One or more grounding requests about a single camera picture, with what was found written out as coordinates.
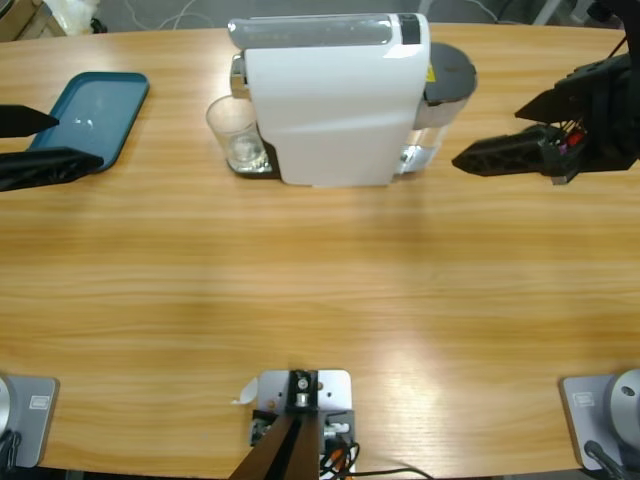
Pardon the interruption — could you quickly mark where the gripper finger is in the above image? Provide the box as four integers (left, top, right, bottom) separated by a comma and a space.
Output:
0, 103, 61, 141
0, 146, 105, 194

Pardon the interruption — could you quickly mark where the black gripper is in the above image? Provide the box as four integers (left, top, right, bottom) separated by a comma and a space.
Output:
450, 53, 640, 180

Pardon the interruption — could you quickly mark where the clear glass cup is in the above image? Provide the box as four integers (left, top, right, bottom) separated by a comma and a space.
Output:
205, 94, 269, 174

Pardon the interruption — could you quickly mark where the white capsule coffee machine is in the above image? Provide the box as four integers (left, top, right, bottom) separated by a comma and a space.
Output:
227, 12, 479, 190

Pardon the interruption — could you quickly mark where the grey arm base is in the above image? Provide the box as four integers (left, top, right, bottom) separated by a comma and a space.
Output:
0, 374, 60, 469
558, 368, 640, 471

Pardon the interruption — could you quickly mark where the black capsule holder with rods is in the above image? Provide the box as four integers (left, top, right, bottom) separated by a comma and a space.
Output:
547, 32, 632, 152

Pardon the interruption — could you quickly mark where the teal rectangular tray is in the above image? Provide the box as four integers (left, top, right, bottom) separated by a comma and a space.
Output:
27, 71, 151, 174

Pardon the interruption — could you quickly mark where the cardboard box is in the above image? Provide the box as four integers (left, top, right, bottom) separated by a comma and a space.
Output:
0, 0, 67, 44

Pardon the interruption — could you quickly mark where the white plastic bag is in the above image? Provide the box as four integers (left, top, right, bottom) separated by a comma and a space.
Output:
42, 0, 102, 37

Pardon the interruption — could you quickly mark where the white paper tag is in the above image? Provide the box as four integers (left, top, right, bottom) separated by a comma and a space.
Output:
230, 377, 259, 407

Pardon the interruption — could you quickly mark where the white floor cable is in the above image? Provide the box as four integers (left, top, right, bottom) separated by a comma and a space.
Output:
123, 0, 232, 32

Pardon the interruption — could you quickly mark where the black base cable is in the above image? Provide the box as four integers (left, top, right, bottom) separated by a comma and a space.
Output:
582, 439, 627, 480
0, 429, 24, 469

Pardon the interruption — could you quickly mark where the thin black cable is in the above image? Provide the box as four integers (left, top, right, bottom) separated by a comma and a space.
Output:
352, 466, 432, 480

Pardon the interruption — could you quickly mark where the orange and black cable bundle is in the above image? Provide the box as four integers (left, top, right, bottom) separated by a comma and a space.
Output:
318, 439, 361, 477

